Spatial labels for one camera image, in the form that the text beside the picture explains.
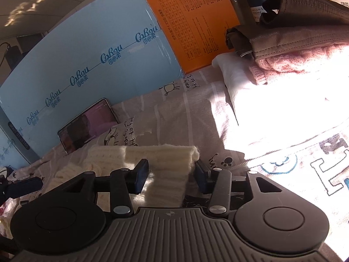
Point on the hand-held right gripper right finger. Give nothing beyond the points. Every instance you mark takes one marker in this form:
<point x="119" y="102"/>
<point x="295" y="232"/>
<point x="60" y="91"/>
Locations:
<point x="201" y="176"/>

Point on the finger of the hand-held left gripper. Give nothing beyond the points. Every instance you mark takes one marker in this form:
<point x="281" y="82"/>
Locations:
<point x="27" y="185"/>

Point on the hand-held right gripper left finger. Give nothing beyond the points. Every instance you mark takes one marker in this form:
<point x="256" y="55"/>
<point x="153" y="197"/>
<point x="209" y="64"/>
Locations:
<point x="142" y="175"/>

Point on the cream knit sweater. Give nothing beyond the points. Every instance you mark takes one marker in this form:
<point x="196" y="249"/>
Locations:
<point x="163" y="158"/>

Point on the smartphone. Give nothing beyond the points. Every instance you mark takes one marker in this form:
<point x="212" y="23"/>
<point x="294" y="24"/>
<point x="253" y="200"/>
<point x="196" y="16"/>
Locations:
<point x="87" y="125"/>

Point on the white folded garment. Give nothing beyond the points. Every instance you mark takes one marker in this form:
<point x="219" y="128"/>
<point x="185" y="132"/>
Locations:
<point x="245" y="87"/>

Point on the black power adapter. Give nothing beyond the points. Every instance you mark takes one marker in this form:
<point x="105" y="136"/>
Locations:
<point x="13" y="56"/>

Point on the pink knit sweater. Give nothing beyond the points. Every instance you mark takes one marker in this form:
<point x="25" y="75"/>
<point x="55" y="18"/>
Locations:
<point x="286" y="63"/>

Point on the light blue cardboard box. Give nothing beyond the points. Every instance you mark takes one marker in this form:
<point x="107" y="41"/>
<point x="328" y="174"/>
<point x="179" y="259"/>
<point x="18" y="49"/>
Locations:
<point x="81" y="46"/>

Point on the orange cardboard box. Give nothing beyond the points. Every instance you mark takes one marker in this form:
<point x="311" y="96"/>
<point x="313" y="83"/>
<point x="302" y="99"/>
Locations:
<point x="190" y="19"/>

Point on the grey-brown folded garment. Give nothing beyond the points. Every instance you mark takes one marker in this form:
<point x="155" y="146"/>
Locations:
<point x="286" y="41"/>

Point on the dark brown jacket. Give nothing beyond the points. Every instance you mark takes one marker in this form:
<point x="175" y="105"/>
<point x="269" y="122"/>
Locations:
<point x="300" y="5"/>

